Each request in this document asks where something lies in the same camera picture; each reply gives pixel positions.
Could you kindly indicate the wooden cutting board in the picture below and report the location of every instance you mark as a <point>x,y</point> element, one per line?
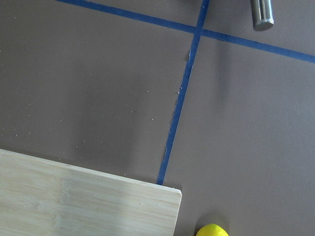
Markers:
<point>40,197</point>

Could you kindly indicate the metal scoop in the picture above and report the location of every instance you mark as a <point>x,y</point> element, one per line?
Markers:
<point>262,14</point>

